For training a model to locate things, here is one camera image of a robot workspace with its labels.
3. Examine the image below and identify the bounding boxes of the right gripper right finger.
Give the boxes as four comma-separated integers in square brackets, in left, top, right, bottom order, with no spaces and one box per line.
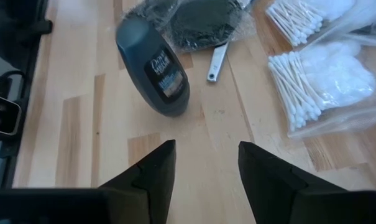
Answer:
[238,141,347,224]

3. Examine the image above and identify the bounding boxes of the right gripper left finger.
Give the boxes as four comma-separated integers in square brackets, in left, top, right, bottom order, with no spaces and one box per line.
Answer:
[99,139,177,224]

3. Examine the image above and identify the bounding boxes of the cotton swab bag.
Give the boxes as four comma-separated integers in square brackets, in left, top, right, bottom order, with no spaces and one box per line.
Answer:
[266,39,376,140]
[264,0,376,48]

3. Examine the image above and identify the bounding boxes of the silver nail clipper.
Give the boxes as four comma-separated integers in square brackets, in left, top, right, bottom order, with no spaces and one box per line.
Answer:
[206,41,229,83]

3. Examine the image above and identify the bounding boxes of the silver-rimmed table camera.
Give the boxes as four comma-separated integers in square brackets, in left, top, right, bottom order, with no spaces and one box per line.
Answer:
[0,91,23,139]

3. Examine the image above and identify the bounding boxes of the thin black camera cable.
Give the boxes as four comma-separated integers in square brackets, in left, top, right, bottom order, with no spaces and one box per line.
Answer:
[0,69,22,94]

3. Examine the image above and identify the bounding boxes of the black aluminium table frame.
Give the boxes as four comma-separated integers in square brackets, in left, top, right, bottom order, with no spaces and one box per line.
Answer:
[0,0,53,189]

